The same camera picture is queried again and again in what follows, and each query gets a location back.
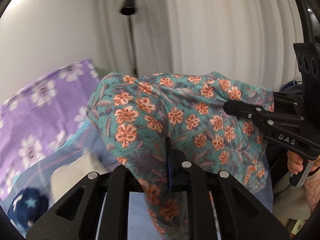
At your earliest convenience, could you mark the navy star folded garment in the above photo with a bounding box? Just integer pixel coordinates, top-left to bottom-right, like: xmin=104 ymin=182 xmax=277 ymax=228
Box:
xmin=7 ymin=188 xmax=49 ymax=233

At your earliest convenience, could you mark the blue plaid bed sheet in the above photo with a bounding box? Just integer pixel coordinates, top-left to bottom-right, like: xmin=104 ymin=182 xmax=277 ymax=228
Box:
xmin=0 ymin=118 xmax=275 ymax=240

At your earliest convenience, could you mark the black floor lamp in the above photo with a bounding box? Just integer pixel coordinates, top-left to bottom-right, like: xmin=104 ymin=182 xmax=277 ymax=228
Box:
xmin=120 ymin=0 xmax=138 ymax=77

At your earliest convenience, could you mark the white curtain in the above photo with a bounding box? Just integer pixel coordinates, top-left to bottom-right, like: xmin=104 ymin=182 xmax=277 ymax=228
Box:
xmin=94 ymin=0 xmax=303 ymax=89

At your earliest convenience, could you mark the purple floral pillow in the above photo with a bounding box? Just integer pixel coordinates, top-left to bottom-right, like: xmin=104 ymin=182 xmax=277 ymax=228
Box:
xmin=1 ymin=59 xmax=100 ymax=200

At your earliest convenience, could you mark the right hand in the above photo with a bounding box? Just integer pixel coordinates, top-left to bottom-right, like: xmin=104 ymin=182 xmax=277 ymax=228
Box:
xmin=287 ymin=151 xmax=319 ymax=179

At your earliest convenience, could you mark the teal orange floral garment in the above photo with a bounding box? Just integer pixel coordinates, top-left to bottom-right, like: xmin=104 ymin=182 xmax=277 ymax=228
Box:
xmin=86 ymin=72 xmax=274 ymax=239

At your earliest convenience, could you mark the pink right sleeve forearm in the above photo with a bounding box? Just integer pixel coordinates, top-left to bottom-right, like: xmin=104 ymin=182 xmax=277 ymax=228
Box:
xmin=304 ymin=167 xmax=320 ymax=213

